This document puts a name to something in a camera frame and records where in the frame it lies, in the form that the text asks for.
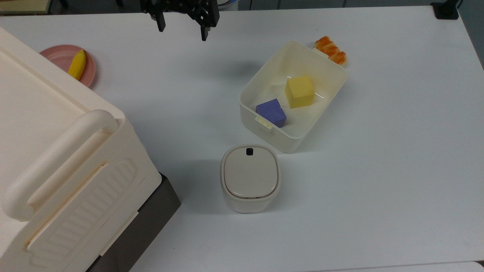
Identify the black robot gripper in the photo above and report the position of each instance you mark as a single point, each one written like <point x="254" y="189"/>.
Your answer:
<point x="181" y="5"/>

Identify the cream plastic box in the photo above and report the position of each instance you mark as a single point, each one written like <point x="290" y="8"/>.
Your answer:
<point x="302" y="128"/>

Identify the large cream storage box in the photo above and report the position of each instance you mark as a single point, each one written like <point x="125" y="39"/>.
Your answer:
<point x="56" y="151"/>

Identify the dark brown base box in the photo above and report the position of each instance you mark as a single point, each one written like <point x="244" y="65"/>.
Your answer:
<point x="147" y="223"/>

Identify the yellow toy banana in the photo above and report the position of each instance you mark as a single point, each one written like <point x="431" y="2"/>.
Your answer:
<point x="77" y="65"/>

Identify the purple foam block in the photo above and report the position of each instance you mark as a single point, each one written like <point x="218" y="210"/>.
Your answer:
<point x="272" y="111"/>

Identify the pink round plate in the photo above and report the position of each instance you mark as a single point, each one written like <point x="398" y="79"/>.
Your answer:
<point x="56" y="56"/>

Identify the yellow foam cube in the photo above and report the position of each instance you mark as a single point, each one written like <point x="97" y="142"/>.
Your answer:
<point x="300" y="92"/>

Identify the orange glazed toy bread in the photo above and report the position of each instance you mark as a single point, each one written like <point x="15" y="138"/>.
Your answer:
<point x="332" y="51"/>

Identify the yellow wooden table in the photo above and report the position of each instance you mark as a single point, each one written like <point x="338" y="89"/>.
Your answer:
<point x="22" y="5"/>

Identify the small cream lidded bin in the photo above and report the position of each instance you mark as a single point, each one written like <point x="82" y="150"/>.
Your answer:
<point x="249" y="175"/>

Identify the black table clamp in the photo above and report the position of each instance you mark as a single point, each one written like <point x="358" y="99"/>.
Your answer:
<point x="446" y="9"/>

